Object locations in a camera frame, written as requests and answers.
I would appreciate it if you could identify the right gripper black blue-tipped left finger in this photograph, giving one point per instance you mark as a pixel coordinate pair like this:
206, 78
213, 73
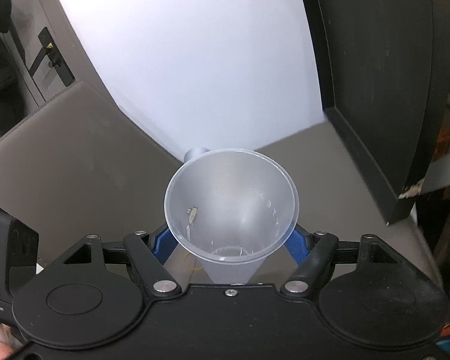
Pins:
145, 270

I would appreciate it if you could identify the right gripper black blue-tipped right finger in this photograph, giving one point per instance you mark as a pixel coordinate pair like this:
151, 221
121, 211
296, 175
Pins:
313, 253

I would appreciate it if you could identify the translucent plastic cup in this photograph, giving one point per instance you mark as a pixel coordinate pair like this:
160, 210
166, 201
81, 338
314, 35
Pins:
232, 209

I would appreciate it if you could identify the yellow rubber band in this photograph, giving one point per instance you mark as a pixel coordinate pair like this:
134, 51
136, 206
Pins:
191, 263

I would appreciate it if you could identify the black television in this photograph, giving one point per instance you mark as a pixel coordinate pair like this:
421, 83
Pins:
384, 74

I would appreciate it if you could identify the black door handle plate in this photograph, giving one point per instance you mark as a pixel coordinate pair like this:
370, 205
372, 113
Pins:
50, 50

